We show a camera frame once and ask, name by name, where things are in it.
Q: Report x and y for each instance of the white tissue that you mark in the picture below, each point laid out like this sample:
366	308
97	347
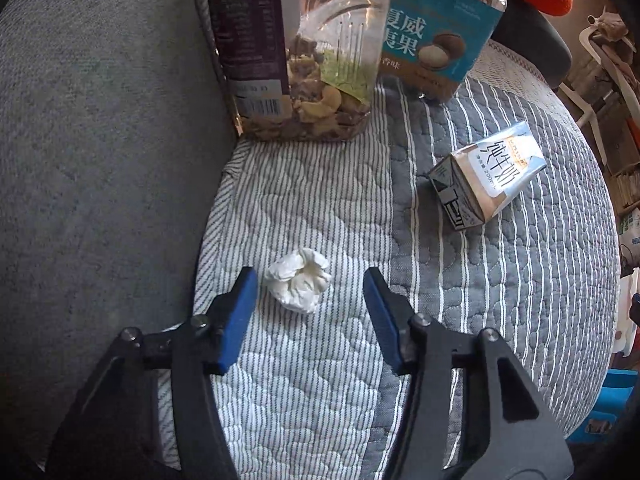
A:
297	285

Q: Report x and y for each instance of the grey striped quilted blanket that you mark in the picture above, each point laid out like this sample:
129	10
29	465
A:
325	200

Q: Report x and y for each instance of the white metal rack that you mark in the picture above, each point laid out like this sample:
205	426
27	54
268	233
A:
595	50

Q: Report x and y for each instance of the blue plastic stool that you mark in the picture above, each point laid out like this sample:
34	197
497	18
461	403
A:
620	390

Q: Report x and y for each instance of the grey fabric sofa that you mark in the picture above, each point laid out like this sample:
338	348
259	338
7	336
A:
100	160

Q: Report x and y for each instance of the clear bag of nuts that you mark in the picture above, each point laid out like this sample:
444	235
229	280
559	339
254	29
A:
260	35

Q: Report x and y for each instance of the blue nut pouch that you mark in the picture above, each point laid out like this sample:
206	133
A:
440	35

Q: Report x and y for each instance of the small milk carton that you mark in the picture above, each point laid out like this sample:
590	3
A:
495	175

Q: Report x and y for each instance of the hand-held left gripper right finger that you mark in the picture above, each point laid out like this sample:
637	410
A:
382	320

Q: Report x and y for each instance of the green white packet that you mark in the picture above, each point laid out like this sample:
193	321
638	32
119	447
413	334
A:
631	225

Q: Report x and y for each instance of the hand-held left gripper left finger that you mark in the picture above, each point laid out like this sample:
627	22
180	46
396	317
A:
237	320

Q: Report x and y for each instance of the white plastic basin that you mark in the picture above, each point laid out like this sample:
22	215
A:
625	330

